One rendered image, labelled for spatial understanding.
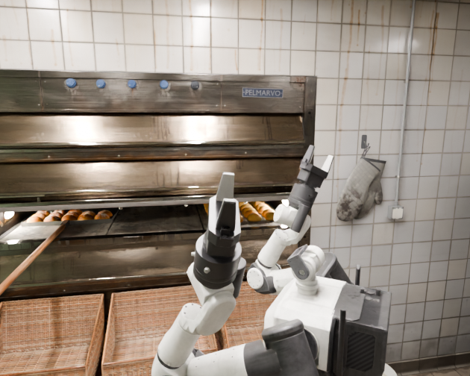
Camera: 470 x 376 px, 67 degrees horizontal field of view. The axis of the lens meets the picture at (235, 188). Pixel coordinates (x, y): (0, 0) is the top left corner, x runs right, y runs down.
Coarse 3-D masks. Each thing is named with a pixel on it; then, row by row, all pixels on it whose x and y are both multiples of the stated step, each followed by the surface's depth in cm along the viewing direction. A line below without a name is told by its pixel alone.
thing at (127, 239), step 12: (252, 228) 221; (264, 228) 221; (276, 228) 222; (288, 228) 223; (12, 240) 199; (24, 240) 199; (36, 240) 199; (60, 240) 199; (72, 240) 200; (84, 240) 201; (96, 240) 203; (108, 240) 204; (120, 240) 205; (132, 240) 206; (144, 240) 208; (156, 240) 209; (168, 240) 210
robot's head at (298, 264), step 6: (306, 246) 95; (294, 252) 94; (300, 252) 90; (288, 258) 91; (294, 258) 89; (300, 258) 88; (294, 264) 89; (300, 264) 89; (306, 264) 89; (312, 264) 89; (294, 270) 90; (300, 270) 90; (306, 270) 88; (312, 270) 89; (294, 276) 92; (300, 276) 89; (306, 276) 89; (312, 276) 89; (306, 282) 90
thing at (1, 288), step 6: (60, 228) 212; (54, 234) 201; (48, 240) 192; (42, 246) 182; (36, 252) 175; (30, 258) 167; (24, 264) 161; (18, 270) 154; (24, 270) 160; (12, 276) 149; (18, 276) 153; (6, 282) 143; (12, 282) 147; (0, 288) 139; (6, 288) 142; (0, 294) 137
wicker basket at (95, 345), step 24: (0, 312) 194; (24, 312) 198; (48, 312) 200; (72, 312) 202; (96, 312) 204; (0, 336) 193; (24, 336) 197; (48, 336) 199; (96, 336) 186; (0, 360) 188; (24, 360) 188; (48, 360) 188; (72, 360) 188; (96, 360) 184
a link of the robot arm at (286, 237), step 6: (306, 222) 123; (306, 228) 124; (276, 234) 127; (282, 234) 129; (288, 234) 130; (294, 234) 128; (300, 234) 125; (276, 240) 127; (282, 240) 126; (288, 240) 126; (294, 240) 126
